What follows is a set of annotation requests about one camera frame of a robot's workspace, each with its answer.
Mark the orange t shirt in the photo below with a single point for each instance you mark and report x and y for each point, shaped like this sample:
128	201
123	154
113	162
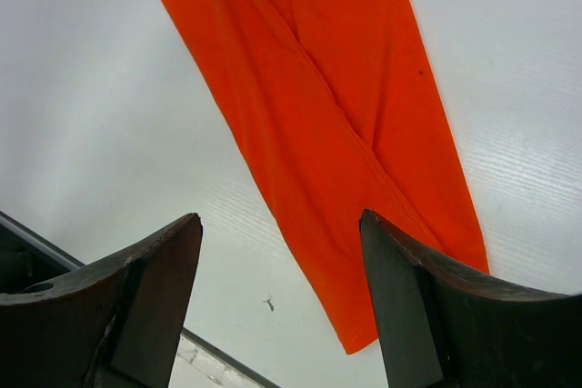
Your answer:
335	109

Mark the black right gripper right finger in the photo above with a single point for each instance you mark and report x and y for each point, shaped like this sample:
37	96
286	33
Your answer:
442	323

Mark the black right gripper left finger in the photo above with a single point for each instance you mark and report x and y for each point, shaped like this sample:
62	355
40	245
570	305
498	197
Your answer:
113	324

